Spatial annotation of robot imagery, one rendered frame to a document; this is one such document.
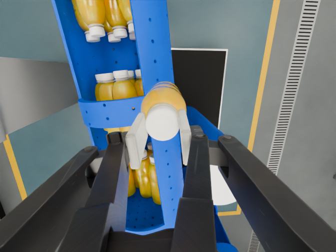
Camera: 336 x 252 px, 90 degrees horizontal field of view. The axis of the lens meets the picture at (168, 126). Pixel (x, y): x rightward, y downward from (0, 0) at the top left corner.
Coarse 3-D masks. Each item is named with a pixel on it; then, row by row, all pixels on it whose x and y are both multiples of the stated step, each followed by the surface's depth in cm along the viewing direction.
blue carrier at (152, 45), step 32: (64, 0) 46; (160, 0) 38; (64, 32) 44; (160, 32) 39; (96, 64) 56; (128, 64) 62; (160, 64) 41; (96, 128) 57; (160, 160) 46; (160, 192) 49; (128, 224) 60; (160, 224) 53
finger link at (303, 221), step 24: (240, 144) 11; (240, 168) 8; (264, 168) 8; (240, 192) 9; (264, 192) 7; (288, 192) 7; (264, 216) 7; (288, 216) 6; (312, 216) 6; (264, 240) 7; (288, 240) 5; (312, 240) 5
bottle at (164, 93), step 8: (152, 88) 27; (160, 88) 23; (168, 88) 23; (176, 88) 28; (152, 96) 22; (160, 96) 21; (168, 96) 21; (176, 96) 22; (144, 104) 22; (152, 104) 21; (160, 104) 20; (168, 104) 20; (176, 104) 21; (184, 104) 23; (144, 112) 21; (176, 112) 20
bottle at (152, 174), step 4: (152, 164) 58; (148, 168) 58; (152, 168) 57; (148, 172) 58; (152, 172) 57; (148, 176) 59; (152, 176) 57; (156, 176) 57; (152, 180) 58; (156, 180) 57; (152, 184) 59; (156, 184) 58; (152, 188) 59; (156, 188) 59; (152, 192) 60; (156, 192) 59; (152, 196) 61; (156, 196) 60; (156, 200) 61
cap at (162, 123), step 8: (152, 112) 18; (160, 112) 18; (168, 112) 18; (152, 120) 18; (160, 120) 18; (168, 120) 18; (176, 120) 18; (152, 128) 19; (160, 128) 19; (168, 128) 19; (176, 128) 19; (152, 136) 19; (160, 136) 19; (168, 136) 19
